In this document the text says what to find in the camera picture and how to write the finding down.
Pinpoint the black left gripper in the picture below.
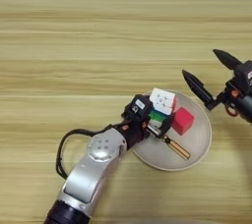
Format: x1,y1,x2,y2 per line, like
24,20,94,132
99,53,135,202
117,113,175,150

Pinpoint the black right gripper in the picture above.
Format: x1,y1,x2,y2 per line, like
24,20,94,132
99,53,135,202
181,48,252,124

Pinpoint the multicolour puzzle cube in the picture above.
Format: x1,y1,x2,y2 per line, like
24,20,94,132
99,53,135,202
148,87,178,128

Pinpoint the red cube block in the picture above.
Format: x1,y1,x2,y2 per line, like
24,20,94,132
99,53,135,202
171,106,196,137

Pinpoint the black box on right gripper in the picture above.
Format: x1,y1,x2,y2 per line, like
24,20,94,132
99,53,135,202
233,60,252,96

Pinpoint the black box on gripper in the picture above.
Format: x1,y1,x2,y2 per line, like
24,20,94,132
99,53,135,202
121,93,154,124
233,60,252,96

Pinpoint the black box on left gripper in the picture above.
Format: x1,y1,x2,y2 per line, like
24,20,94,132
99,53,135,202
121,93,154,124

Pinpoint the round beige plate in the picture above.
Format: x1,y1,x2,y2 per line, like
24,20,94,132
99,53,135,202
132,88,213,172

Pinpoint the yellow handled screwdriver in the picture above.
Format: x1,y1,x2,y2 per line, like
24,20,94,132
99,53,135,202
161,135,191,161

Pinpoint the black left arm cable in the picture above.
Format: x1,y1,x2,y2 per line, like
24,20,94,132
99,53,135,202
55,123,124,181

